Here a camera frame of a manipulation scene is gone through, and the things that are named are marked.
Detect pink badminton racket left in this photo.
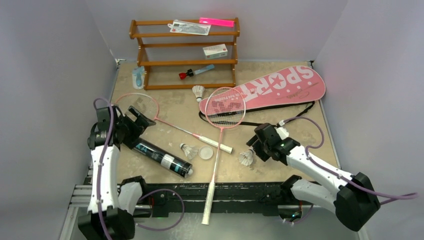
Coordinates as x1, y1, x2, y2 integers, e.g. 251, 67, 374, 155
115, 92, 233, 154

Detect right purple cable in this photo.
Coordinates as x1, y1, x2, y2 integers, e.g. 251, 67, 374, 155
279, 116, 419, 226

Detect pink white badminton racket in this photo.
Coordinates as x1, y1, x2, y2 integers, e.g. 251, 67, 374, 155
201, 87, 246, 226

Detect pink fluorescent bar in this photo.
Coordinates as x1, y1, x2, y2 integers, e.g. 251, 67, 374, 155
199, 17, 235, 28

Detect white shuttlecock beside lid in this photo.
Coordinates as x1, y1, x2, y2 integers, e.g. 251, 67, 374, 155
179, 143, 199, 161

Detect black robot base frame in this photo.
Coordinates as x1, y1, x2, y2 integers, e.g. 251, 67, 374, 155
67, 177, 319, 220

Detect white packaged item on shelf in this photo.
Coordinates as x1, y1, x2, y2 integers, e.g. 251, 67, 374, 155
167, 19, 212, 36

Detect white shuttlecock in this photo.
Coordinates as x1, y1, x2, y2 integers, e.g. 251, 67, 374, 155
192, 85, 205, 103
238, 148, 255, 167
179, 143, 199, 161

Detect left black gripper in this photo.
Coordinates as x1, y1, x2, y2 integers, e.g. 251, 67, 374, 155
114, 107, 154, 149

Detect light blue white device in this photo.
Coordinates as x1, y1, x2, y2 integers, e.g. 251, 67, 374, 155
132, 66, 146, 90

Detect clear plastic tube lid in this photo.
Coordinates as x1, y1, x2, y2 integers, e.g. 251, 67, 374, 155
198, 145, 214, 160

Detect red black blue marker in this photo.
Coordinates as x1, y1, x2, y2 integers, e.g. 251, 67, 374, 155
178, 64, 215, 80

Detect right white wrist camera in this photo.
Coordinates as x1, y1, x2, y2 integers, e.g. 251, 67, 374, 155
276, 120, 290, 140

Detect pink sport racket bag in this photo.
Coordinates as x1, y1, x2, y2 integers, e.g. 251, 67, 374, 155
198, 65, 327, 116

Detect wooden three-tier shelf rack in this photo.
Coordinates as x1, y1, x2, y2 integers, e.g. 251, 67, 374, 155
129, 17, 240, 90

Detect white red small box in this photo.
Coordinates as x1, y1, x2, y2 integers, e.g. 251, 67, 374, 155
202, 44, 228, 60

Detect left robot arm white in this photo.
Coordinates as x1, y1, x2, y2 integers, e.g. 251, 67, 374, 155
77, 105, 155, 240

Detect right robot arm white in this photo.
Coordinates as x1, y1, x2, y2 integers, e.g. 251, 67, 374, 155
247, 123, 381, 232

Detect black shuttlecock tube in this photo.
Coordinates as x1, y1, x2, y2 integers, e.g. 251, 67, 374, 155
129, 137, 194, 178

